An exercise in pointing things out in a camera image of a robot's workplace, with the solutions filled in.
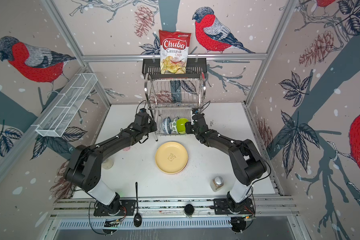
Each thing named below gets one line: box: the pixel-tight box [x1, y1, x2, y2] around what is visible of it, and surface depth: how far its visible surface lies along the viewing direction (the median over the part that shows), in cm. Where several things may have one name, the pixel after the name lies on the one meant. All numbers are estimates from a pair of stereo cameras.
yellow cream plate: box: [155, 141, 189, 175], surface depth 92 cm
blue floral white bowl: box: [162, 116, 172, 134], surface depth 93 cm
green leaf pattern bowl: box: [170, 116, 180, 134], surface depth 94 cm
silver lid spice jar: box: [210, 176, 224, 192], surface depth 75 cm
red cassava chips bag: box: [158, 29, 192, 75], surface depth 86 cm
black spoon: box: [133, 181, 142, 228], surface depth 72 cm
